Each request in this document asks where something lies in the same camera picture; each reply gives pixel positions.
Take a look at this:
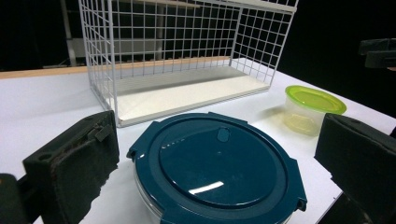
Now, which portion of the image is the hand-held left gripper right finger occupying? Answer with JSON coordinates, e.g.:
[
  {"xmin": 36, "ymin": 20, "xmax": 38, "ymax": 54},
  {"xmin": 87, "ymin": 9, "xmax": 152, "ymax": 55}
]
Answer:
[{"xmin": 314, "ymin": 112, "xmax": 396, "ymax": 224}]

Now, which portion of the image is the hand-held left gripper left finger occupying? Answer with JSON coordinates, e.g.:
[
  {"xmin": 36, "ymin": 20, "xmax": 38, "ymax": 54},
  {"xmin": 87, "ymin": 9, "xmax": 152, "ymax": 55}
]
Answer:
[{"xmin": 21, "ymin": 110, "xmax": 120, "ymax": 224}]

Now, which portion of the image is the small container with green lid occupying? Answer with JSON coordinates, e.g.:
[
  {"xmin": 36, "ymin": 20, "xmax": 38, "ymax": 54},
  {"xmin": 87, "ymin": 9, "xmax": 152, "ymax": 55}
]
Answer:
[{"xmin": 281, "ymin": 84, "xmax": 347, "ymax": 137}]

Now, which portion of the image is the white wire rack shelf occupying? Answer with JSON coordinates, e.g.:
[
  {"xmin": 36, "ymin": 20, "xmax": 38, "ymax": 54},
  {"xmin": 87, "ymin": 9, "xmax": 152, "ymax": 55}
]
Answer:
[{"xmin": 78, "ymin": 0, "xmax": 300, "ymax": 129}]

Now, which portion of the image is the round container with blue lid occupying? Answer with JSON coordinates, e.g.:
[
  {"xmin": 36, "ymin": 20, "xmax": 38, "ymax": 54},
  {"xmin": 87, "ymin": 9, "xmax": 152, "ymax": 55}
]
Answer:
[{"xmin": 125, "ymin": 111, "xmax": 308, "ymax": 224}]

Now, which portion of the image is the white metal stand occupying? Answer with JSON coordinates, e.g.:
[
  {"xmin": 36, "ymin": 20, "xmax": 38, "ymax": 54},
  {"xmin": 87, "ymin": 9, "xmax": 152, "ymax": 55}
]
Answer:
[{"xmin": 60, "ymin": 0, "xmax": 233, "ymax": 68}]

